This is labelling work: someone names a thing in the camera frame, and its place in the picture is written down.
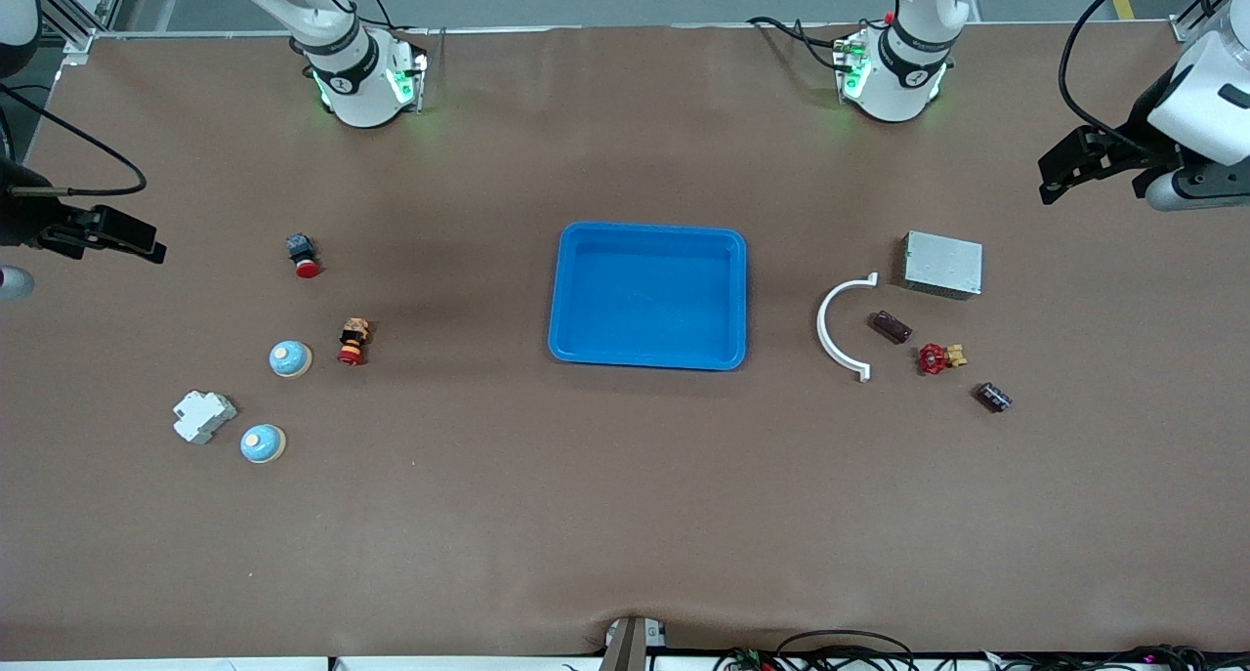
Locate light blue call bell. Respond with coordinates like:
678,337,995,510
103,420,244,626
240,424,287,465
269,340,313,379

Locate grey metal box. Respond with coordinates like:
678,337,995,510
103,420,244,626
900,230,984,302

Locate white circuit breaker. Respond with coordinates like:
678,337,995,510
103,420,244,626
173,390,238,445

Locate red and yellow push button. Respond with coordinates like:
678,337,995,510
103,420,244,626
337,317,372,366

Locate white curved pipe clamp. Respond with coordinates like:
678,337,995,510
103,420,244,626
815,273,879,384

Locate blue plastic tray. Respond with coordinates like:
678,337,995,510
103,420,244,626
547,222,749,372

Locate aluminium frame profile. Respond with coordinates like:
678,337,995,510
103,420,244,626
39,0,133,66
1172,0,1233,43

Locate red handled brass valve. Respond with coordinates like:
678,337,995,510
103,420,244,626
916,342,969,376

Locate black base cables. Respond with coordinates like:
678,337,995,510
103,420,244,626
747,15,851,71

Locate tangled cable bundle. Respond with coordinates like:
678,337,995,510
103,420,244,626
991,645,1250,671

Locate black cable loop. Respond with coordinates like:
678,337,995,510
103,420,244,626
774,630,919,671

